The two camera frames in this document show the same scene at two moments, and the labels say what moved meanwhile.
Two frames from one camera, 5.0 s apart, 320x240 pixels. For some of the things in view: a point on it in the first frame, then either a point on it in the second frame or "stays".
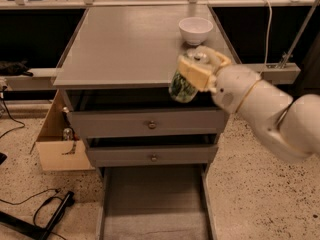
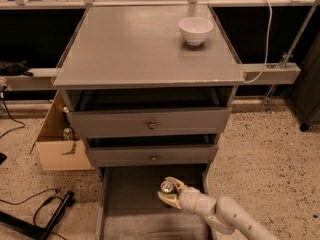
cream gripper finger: x=196 y=74 -> x=169 y=199
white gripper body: x=232 y=88 -> x=188 y=197
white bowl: x=195 y=30 stays
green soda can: x=183 y=89 -> x=167 y=186
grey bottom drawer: x=172 y=202 stays
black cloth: x=8 y=68 stays
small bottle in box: x=67 y=134 stays
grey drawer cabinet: x=114 y=74 stays
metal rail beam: x=278 y=73 stays
